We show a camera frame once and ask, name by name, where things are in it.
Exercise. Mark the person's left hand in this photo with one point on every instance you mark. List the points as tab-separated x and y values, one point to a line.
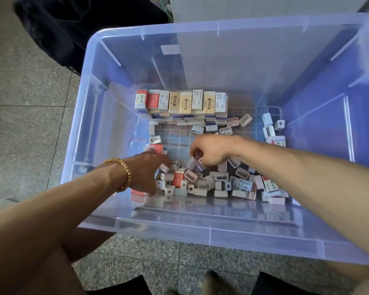
144	172

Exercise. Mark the person's right hand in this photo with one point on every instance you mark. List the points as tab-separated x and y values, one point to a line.
212	149

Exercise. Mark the pile of boxed erasers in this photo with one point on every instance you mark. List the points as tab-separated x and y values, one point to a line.
227	175

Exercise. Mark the row of erasers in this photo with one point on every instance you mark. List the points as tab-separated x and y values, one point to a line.
181	102

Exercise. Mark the clear plastic storage bin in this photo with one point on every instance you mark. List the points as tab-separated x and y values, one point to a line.
92	119

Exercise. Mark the person's right forearm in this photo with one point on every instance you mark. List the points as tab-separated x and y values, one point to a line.
320	181

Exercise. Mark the person's left forearm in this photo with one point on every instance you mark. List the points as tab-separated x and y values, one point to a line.
43	224

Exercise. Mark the person's left cream clog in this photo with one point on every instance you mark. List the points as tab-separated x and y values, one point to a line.
210	284

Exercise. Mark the person's left leg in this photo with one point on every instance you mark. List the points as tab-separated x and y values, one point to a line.
49	267

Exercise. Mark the person's leg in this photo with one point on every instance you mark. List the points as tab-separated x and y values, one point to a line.
363	276
49	267

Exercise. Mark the person's right leg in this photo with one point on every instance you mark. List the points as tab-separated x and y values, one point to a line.
363	276

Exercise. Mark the white cabinet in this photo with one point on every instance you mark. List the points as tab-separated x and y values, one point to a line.
264	8

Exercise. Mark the black shorts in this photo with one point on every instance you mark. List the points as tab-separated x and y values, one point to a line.
289	285

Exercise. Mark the black backpack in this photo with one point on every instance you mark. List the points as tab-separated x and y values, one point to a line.
80	27

